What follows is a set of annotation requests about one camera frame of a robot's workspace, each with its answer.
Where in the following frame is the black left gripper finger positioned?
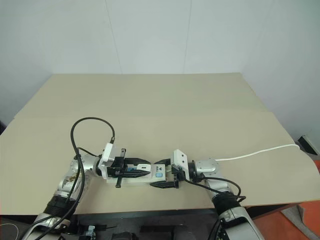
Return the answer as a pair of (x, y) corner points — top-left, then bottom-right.
(123, 170), (152, 179)
(123, 157), (151, 166)

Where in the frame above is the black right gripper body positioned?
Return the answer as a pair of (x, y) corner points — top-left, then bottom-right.
(167, 164), (187, 189)

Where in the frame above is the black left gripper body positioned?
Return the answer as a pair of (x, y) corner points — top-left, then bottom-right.
(107, 147), (128, 189)

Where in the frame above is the white power strip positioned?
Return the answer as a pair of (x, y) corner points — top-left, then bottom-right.
(104, 163), (168, 187)

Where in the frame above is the white charger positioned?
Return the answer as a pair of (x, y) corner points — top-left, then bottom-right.
(136, 163), (153, 174)

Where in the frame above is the small blue grey device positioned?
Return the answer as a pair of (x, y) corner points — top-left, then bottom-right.
(84, 224), (98, 238)

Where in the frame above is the black box with white edge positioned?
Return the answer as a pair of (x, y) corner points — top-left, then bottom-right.
(296, 134), (320, 157)

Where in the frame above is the grey crumpled sheet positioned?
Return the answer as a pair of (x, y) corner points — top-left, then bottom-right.
(279, 199), (320, 240)

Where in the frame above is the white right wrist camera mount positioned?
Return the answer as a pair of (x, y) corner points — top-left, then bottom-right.
(170, 148), (192, 181)

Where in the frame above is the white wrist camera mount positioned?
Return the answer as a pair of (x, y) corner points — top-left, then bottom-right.
(170, 148), (192, 181)
(97, 142), (119, 180)

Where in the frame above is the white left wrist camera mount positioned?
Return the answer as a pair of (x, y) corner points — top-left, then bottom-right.
(97, 142), (119, 180)

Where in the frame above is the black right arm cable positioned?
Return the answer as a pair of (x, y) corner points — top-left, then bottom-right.
(194, 174), (247, 240)

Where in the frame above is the white power strip cable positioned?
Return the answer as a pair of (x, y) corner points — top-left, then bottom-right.
(214, 144), (301, 161)

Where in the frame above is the thin white wire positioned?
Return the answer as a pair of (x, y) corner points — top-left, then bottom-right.
(0, 222), (20, 240)

